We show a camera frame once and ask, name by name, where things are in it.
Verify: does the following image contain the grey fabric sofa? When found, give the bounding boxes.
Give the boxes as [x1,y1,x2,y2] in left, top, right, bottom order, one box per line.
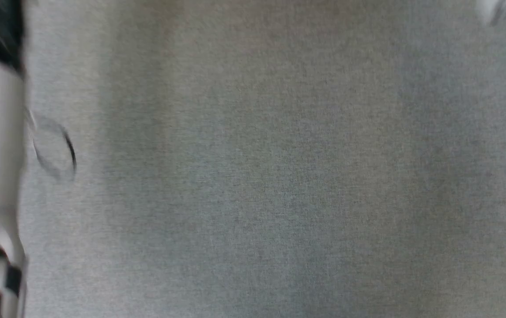
[17,0,506,318]

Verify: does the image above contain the thin black cable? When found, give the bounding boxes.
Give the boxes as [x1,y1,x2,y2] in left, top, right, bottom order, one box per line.
[26,108,78,182]

